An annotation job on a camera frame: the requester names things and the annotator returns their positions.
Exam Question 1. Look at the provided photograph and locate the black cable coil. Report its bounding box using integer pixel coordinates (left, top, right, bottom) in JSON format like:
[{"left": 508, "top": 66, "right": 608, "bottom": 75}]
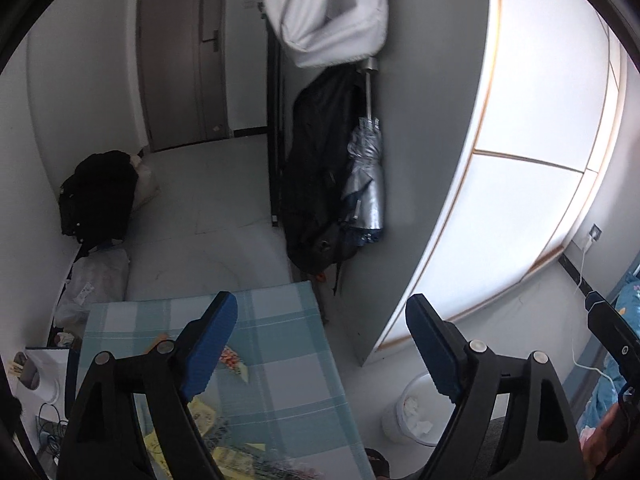
[{"left": 36, "top": 402, "right": 69, "bottom": 461}]

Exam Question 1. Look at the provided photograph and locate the white cup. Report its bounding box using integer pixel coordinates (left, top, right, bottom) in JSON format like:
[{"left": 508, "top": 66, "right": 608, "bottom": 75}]
[{"left": 10, "top": 351, "right": 43, "bottom": 392}]

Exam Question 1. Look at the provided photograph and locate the white trash bin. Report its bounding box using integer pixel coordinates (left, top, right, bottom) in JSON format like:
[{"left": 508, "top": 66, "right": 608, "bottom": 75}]
[{"left": 382, "top": 374, "right": 453, "bottom": 447}]

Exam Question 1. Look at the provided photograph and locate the clear printed plastic wrapper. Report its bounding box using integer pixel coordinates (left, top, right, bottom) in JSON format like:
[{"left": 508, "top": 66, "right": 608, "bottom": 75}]
[{"left": 235, "top": 452, "right": 328, "bottom": 480}]

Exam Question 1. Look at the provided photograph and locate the yellow packet with clear window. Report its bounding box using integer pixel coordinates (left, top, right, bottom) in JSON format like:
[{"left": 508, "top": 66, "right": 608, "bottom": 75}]
[{"left": 189, "top": 396, "right": 219, "bottom": 430}]

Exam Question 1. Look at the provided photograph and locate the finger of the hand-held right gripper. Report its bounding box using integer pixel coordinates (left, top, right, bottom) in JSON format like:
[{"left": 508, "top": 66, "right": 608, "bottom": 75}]
[{"left": 584, "top": 290, "right": 640, "bottom": 386}]

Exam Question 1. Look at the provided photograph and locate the cream white bag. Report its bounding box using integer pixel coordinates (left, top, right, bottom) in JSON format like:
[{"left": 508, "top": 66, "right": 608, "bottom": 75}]
[{"left": 131, "top": 147, "right": 161, "bottom": 211}]

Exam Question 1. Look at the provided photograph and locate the black framed mirror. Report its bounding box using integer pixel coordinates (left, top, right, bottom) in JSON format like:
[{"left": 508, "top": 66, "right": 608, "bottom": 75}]
[{"left": 266, "top": 5, "right": 282, "bottom": 226}]

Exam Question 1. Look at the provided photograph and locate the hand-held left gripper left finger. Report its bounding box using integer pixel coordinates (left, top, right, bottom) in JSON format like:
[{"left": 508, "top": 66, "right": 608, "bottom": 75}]
[{"left": 59, "top": 291, "right": 239, "bottom": 480}]

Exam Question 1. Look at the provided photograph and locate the red patterned snack wrapper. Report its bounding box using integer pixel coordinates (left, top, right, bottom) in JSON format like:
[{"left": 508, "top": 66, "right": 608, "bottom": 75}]
[{"left": 220, "top": 345, "right": 251, "bottom": 383}]

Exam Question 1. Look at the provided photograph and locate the large yellow packet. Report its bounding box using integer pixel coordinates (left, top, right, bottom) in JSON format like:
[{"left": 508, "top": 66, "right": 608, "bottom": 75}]
[{"left": 212, "top": 440, "right": 268, "bottom": 467}]

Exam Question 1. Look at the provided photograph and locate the grey brown door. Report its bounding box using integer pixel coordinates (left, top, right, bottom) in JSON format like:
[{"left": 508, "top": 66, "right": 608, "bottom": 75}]
[{"left": 137, "top": 0, "right": 233, "bottom": 153}]

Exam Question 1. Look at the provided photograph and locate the silver folded umbrella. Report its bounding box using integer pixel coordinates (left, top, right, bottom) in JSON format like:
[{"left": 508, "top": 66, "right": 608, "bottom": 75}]
[{"left": 340, "top": 57, "right": 386, "bottom": 248}]

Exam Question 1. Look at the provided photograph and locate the teal checkered tablecloth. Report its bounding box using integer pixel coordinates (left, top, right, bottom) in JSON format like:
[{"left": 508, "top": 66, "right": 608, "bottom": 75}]
[{"left": 80, "top": 281, "right": 376, "bottom": 480}]

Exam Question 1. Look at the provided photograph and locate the black sandal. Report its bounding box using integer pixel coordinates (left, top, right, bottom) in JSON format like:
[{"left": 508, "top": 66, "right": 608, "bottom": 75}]
[{"left": 364, "top": 447, "right": 392, "bottom": 480}]

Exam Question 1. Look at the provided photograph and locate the yellow packet with round logo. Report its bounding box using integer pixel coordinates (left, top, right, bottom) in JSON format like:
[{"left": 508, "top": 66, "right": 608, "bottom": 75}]
[{"left": 142, "top": 430, "right": 171, "bottom": 480}]

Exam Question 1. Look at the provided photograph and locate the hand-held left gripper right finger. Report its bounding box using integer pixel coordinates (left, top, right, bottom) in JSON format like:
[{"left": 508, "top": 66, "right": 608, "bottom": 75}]
[{"left": 405, "top": 294, "right": 586, "bottom": 480}]

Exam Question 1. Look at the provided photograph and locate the blue floral bedding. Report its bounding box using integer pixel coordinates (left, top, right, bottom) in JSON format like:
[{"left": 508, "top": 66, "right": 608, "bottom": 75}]
[{"left": 575, "top": 270, "right": 640, "bottom": 441}]

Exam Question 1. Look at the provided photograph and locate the clear plastic bag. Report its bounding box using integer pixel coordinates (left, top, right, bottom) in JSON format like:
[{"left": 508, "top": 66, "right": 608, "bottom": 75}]
[{"left": 54, "top": 247, "right": 132, "bottom": 331}]

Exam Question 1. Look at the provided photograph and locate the white charging cable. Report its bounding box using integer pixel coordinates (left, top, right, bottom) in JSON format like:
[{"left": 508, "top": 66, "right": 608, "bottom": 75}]
[{"left": 570, "top": 234, "right": 623, "bottom": 396}]

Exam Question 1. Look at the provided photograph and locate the white wardrobe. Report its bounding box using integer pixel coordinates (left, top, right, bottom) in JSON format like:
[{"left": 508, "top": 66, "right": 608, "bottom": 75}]
[{"left": 335, "top": 0, "right": 631, "bottom": 366}]

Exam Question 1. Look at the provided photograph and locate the white hanging bag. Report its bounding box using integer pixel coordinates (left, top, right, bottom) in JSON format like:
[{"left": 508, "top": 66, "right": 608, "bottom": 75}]
[{"left": 263, "top": 0, "right": 390, "bottom": 68}]

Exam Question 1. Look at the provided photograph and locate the dark blue box white lid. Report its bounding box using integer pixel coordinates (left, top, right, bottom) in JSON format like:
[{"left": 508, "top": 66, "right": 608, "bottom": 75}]
[{"left": 25, "top": 345, "right": 81, "bottom": 418}]

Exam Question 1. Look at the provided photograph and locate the black bag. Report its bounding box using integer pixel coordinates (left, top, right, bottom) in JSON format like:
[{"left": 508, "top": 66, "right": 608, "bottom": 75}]
[{"left": 58, "top": 150, "right": 141, "bottom": 241}]

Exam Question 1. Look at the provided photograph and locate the black hanging backpack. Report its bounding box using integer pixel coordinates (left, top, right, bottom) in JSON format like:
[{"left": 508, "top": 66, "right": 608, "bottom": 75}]
[{"left": 282, "top": 67, "right": 371, "bottom": 273}]

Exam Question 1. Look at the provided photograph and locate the person's right hand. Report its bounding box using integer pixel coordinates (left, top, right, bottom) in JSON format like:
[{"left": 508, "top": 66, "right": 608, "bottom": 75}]
[{"left": 579, "top": 405, "right": 624, "bottom": 479}]

